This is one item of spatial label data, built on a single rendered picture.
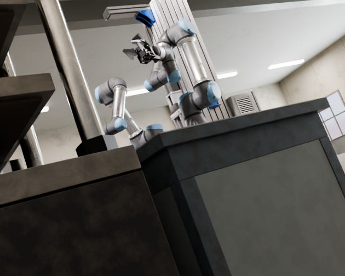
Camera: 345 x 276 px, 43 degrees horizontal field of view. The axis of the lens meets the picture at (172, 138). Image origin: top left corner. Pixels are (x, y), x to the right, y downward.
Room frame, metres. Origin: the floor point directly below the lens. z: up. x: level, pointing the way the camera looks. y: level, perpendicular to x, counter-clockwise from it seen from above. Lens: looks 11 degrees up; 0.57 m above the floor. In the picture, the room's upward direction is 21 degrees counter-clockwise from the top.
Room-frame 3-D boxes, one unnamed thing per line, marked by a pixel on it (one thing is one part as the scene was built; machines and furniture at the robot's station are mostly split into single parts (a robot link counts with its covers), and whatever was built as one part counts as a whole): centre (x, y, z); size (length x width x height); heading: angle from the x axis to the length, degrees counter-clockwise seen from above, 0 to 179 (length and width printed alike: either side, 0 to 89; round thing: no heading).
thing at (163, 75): (2.27, -0.11, 1.33); 0.11 x 0.08 x 0.11; 56
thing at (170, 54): (2.26, -0.12, 1.43); 0.11 x 0.08 x 0.09; 146
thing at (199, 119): (2.55, -0.16, 1.09); 0.15 x 0.15 x 0.10
